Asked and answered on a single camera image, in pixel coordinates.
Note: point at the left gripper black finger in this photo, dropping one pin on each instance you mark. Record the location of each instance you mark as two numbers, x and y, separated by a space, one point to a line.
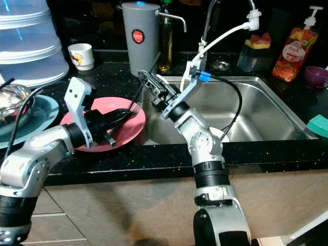
118 116
111 140

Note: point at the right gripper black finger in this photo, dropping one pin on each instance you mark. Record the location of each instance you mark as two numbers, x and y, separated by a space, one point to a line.
155 80
149 88

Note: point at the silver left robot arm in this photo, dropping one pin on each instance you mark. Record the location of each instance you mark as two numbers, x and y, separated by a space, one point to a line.
36 159

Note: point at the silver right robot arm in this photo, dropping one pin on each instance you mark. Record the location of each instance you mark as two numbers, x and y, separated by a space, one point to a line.
205 148

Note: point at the beige kitchen cabinet fronts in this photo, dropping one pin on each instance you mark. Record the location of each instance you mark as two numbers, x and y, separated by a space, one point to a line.
123 205

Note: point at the pink plate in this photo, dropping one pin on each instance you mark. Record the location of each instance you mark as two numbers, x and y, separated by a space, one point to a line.
133 133

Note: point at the grey water filter canister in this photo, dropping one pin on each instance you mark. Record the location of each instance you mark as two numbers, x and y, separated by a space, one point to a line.
141 56

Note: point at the oil bottle green cap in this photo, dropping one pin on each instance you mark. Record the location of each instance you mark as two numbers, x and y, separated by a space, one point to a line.
165 41

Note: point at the teal plate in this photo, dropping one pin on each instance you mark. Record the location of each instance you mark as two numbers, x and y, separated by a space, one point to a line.
46 115

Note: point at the white printed mug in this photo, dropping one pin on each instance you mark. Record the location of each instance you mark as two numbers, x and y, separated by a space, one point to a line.
81 56

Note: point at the chrome gooseneck faucet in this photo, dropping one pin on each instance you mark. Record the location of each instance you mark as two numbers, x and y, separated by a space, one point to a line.
205 25

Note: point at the stainless steel bowl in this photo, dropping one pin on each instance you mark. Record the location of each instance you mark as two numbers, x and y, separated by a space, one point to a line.
15 100

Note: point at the dark sponge holder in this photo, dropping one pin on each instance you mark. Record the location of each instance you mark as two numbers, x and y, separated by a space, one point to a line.
253 60

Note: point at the white tiered plastic container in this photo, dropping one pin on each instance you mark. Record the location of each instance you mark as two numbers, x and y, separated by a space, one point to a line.
31 46

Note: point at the red and yellow sponge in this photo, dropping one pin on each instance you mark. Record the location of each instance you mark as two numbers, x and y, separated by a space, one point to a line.
258 41

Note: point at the stainless steel sink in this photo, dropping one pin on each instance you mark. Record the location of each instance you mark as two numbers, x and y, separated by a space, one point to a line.
277 118

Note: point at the orange dish soap pump bottle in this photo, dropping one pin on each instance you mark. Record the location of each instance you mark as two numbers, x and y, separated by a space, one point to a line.
292 56

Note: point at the small purple bowl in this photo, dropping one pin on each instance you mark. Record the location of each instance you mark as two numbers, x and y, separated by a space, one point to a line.
316 77

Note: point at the green sponge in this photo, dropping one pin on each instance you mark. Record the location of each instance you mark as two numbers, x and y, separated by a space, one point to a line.
319 126

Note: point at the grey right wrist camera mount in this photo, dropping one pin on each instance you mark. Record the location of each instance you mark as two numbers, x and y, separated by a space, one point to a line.
189 87

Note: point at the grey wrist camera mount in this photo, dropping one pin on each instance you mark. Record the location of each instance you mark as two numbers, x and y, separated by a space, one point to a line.
77 97
189 87

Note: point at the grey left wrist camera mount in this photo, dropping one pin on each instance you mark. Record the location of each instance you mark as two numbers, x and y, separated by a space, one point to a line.
77 97

